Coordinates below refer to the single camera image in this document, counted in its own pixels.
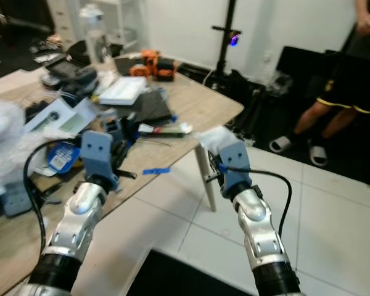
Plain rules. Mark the white paper trash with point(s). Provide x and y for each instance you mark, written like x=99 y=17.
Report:
x=217 y=139

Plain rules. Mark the blue tape strip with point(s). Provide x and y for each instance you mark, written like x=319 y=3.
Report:
x=156 y=171

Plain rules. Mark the white tube with red end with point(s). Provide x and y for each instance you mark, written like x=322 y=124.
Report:
x=163 y=129

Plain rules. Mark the black flat laptop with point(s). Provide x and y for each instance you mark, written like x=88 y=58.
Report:
x=155 y=106

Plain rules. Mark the flat white box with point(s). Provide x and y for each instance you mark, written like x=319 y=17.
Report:
x=123 y=90

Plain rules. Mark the blue labelled packet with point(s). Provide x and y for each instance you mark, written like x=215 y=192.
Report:
x=63 y=157

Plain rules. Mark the light wooden table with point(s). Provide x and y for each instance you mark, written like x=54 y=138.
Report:
x=203 y=105

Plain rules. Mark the white box with round print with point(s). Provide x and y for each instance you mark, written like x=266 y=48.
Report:
x=65 y=117

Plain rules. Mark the orange and black power tool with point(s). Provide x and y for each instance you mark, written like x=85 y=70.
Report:
x=153 y=63

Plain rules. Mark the black handheld terminal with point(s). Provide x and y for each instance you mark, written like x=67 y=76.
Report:
x=73 y=73

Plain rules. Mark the black floor mat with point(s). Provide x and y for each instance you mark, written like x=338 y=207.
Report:
x=185 y=274

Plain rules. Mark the clear bubble wrap bundle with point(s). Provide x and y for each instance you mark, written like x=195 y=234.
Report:
x=9 y=145

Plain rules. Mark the grey-blue printed part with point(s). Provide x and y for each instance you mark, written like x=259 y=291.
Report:
x=17 y=200

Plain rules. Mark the clear plastic bottle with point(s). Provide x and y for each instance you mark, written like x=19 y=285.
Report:
x=96 y=34

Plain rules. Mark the black equipment case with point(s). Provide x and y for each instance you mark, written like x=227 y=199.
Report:
x=299 y=74

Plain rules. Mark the white shelf unit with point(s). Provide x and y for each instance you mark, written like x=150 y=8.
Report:
x=126 y=21

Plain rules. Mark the black tripod stand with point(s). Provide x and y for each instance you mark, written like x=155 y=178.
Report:
x=224 y=31

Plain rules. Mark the person in black shorts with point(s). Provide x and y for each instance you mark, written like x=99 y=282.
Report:
x=348 y=74

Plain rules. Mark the grey-blue right wrist camera mount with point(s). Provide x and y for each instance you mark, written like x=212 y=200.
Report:
x=237 y=161

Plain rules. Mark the grey-blue wrist camera mount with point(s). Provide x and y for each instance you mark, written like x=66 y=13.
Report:
x=98 y=154
x=237 y=161

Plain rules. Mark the grey-blue left wrist camera mount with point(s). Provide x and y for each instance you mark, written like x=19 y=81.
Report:
x=98 y=154

